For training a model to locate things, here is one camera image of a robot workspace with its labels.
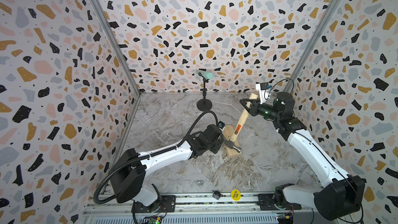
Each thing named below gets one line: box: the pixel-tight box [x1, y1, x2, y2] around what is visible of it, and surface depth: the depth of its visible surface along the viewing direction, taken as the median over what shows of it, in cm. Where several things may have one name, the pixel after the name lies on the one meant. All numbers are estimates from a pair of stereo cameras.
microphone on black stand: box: [195, 70, 214, 112], surface depth 115 cm
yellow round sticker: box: [230, 189, 241, 202], surface depth 78 cm
